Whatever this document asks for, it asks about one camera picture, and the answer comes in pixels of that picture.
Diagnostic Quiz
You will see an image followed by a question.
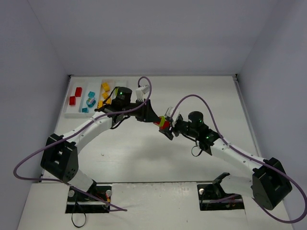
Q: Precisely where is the red rounded lego brick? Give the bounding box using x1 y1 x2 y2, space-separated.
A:
159 121 170 130

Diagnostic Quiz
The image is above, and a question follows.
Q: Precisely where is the green sloped lego brick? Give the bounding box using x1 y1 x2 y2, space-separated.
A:
159 116 166 128

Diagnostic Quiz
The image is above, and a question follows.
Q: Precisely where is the blue printed round lego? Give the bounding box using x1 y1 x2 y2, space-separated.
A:
86 97 96 108

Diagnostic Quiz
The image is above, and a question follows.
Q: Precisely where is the red long lego brick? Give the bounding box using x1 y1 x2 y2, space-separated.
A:
74 87 83 97

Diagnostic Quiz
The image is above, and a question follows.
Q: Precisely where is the yellow lego plate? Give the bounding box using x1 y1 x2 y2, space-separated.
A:
105 98 111 104

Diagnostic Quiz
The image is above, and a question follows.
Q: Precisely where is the yellow face lego cube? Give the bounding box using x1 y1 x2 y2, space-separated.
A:
102 92 109 99

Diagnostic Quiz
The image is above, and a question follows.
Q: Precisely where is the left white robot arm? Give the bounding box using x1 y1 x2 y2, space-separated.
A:
40 85 161 193

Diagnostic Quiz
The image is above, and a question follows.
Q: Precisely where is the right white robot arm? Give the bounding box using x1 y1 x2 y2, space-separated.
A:
171 111 292 210

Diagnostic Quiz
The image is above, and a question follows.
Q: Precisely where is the white divided sorting tray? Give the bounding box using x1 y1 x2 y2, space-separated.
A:
62 77 127 118

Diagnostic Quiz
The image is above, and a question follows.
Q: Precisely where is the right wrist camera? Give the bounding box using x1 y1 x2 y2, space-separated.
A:
165 107 180 127

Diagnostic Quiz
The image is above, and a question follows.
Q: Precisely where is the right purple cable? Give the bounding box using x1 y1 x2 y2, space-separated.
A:
170 94 303 224

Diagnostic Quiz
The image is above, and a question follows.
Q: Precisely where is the purple cable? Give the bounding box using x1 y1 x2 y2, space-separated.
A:
170 94 303 224
13 76 152 212

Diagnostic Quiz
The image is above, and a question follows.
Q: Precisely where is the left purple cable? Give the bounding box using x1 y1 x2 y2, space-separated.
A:
13 76 152 212

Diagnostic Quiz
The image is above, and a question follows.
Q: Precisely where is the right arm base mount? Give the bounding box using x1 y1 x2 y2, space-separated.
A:
197 172 245 211

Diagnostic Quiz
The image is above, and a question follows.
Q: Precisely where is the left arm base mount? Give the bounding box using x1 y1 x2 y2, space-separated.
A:
65 184 112 214

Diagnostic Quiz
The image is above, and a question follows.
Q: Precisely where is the thin black cable loop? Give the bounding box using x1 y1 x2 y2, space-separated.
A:
71 200 87 228

